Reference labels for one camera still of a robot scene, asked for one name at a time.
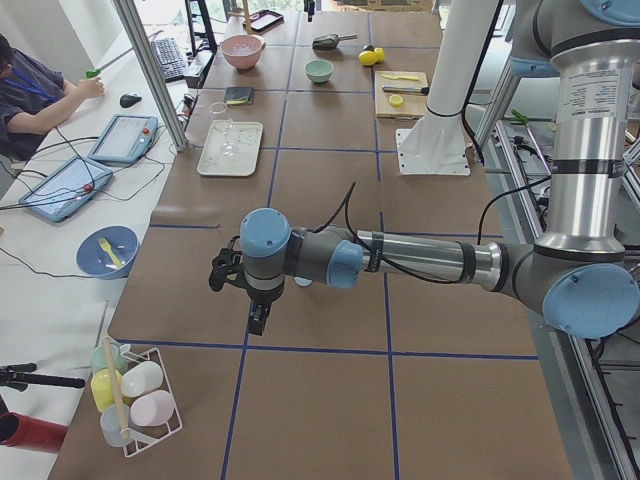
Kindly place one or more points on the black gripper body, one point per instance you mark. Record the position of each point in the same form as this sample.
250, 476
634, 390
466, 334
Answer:
264, 296

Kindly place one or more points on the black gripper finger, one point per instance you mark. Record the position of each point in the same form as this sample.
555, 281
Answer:
255, 319
309, 9
263, 315

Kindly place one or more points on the light blue plastic cup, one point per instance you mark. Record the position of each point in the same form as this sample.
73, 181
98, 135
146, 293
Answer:
302, 282

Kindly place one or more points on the green ceramic bowl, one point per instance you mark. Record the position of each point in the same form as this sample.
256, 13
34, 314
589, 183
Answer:
319, 71

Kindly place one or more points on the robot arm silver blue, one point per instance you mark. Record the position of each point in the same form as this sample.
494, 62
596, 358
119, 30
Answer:
573, 273

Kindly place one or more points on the steel ice scoop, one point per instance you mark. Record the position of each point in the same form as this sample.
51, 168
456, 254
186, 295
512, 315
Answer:
331, 41

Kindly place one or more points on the pink bowl with ice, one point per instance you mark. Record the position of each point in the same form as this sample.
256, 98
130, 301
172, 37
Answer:
242, 51

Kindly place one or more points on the blue bowl with fork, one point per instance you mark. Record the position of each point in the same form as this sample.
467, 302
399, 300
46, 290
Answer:
108, 253

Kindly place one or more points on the yellow lemon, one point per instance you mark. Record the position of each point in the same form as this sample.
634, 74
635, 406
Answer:
368, 58
379, 54

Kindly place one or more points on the grey folded cloth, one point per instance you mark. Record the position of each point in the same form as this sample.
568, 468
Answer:
239, 95

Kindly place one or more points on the yellow plastic knife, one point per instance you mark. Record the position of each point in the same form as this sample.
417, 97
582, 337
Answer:
400, 77

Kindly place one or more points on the wooden cutting board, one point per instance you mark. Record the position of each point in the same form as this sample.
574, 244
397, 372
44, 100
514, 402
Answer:
400, 94

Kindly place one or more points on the lemon half slice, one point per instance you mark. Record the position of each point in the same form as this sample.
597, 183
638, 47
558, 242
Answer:
396, 100

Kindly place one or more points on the clear wine glass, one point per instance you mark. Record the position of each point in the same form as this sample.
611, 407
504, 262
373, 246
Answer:
220, 117

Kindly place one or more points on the black keyboard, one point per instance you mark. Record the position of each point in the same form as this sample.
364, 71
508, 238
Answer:
171, 58

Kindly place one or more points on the cream bear tray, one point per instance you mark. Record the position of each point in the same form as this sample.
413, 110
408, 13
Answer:
231, 149

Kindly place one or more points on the teach pendant tablet far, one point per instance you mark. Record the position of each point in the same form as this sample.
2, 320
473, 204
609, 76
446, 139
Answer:
125, 139

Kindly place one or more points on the teach pendant tablet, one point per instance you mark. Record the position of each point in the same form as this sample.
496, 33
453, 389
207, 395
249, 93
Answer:
67, 189
125, 139

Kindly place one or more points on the black computer mouse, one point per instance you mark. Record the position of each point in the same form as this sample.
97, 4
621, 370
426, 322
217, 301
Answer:
129, 99

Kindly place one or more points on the teach pendant tablet near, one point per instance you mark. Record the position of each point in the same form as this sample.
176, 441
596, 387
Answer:
67, 189

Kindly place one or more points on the red cylinder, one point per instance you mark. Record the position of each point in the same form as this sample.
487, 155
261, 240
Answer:
28, 433

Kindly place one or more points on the person in dark shirt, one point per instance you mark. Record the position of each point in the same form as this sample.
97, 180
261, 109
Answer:
34, 100

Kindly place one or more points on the white wire cup rack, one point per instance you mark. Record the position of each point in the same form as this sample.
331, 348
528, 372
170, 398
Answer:
133, 395

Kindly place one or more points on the aluminium frame post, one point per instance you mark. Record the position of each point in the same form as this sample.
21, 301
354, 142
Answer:
132, 24

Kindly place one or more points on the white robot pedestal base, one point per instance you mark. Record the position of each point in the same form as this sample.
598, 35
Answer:
436, 143

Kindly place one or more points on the black tripod handle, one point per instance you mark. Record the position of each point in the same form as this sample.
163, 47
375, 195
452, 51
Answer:
20, 376

